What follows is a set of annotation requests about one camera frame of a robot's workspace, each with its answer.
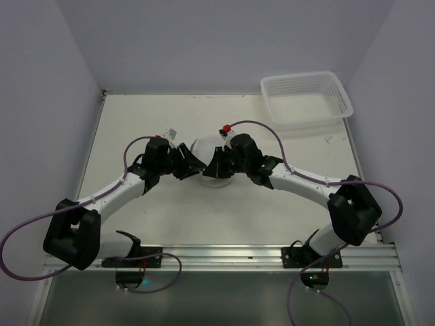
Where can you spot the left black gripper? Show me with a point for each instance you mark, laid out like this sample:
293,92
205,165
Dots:
181,164

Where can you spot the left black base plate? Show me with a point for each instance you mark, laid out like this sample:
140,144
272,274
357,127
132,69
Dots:
130,274

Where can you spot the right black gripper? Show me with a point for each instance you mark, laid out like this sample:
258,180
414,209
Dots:
221,163

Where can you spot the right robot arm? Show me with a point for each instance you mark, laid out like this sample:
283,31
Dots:
352,209

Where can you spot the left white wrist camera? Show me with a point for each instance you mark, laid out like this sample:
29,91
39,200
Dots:
169,136

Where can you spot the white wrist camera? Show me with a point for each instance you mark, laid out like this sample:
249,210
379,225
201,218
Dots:
227,134
169,136

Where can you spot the aluminium front rail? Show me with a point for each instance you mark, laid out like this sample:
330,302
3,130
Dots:
269,258

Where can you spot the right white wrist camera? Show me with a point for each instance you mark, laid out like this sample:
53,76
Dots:
227,134

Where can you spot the white mesh laundry bag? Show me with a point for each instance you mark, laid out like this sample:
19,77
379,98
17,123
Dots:
203,148

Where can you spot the white plastic perforated basket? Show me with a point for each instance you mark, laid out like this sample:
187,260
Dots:
304,100

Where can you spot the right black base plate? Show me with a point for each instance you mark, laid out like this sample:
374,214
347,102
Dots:
299,255

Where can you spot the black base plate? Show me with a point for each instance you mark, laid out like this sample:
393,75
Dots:
130,274
299,255

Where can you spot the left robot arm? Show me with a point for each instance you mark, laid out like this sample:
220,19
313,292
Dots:
74,234

